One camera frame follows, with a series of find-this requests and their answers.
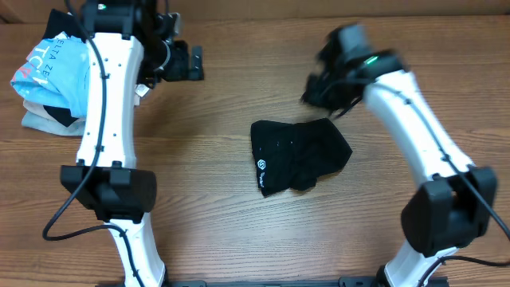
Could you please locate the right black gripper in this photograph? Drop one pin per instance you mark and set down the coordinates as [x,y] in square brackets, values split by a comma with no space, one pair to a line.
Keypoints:
[319,100]

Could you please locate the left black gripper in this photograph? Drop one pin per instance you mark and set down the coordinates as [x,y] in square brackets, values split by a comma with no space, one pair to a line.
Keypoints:
[191,63]

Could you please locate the black t-shirt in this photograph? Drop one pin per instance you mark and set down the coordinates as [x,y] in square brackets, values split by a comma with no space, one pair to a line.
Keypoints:
[296,155]

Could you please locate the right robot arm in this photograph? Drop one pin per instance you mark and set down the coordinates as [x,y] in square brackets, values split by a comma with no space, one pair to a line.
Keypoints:
[453,202]

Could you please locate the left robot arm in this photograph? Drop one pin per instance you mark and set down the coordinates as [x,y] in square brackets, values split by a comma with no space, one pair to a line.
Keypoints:
[129,43]

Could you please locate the beige folded garment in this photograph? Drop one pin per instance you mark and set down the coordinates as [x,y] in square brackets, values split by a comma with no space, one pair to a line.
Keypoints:
[63,115]

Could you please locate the light blue printed t-shirt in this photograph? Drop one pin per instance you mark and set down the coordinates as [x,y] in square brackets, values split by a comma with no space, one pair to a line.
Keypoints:
[56,74]

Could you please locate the black folded garment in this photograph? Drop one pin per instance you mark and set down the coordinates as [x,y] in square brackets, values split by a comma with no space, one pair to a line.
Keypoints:
[62,22]

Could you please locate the grey-blue folded garment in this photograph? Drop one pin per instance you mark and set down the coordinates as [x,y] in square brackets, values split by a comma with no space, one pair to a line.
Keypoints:
[31,120]

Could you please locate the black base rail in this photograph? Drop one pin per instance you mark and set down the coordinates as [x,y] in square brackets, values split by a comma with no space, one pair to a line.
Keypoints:
[271,283]

